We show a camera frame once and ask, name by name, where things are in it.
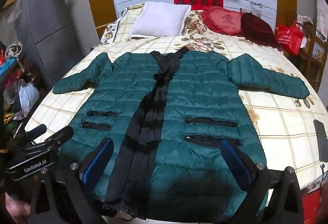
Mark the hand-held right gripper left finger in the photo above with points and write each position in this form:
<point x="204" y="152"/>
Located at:
<point x="98" y="160"/>

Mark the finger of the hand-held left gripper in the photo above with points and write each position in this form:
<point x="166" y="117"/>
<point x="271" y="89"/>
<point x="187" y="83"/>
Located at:
<point x="61" y="134"/>
<point x="38" y="129"/>

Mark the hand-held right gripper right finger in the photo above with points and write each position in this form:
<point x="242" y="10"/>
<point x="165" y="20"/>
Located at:
<point x="237" y="161"/>

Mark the green puffer jacket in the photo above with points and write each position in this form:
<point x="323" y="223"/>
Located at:
<point x="194" y="90"/>

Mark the pile of colourful clothes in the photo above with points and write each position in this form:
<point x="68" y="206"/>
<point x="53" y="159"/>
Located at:
<point x="10" y="70"/>

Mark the person's left hand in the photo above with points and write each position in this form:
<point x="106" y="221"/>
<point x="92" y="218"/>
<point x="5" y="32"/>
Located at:
<point x="15" y="208"/>

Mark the white plastic bag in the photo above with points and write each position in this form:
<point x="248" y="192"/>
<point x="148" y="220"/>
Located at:
<point x="28" y="95"/>

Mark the floral checked bed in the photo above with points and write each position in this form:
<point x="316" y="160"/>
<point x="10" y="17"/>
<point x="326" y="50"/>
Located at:
<point x="276" y="121"/>

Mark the black phone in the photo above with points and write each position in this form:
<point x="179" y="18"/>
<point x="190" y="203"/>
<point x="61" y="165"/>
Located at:
<point x="321" y="136"/>

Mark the grey refrigerator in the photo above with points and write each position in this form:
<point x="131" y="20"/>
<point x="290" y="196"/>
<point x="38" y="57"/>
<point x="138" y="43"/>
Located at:
<point x="48" y="21"/>

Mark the wooden chair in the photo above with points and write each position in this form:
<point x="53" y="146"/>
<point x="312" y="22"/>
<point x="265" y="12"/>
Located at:
<point x="314" y="60"/>

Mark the red shopping bag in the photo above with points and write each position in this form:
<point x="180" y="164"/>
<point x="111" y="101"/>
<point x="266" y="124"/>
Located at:
<point x="289" y="39"/>

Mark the dark red cushion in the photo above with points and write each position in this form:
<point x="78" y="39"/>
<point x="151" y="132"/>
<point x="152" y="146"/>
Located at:
<point x="256" y="29"/>

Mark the round red cushion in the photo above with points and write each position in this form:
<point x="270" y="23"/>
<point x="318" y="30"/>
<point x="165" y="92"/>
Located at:
<point x="223" y="21"/>

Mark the white pillow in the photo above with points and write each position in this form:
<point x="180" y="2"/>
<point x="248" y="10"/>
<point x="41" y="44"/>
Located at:
<point x="161" y="18"/>

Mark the pink floral cloth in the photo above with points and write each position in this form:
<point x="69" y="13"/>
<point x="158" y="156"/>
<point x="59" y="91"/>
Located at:
<point x="322" y="16"/>

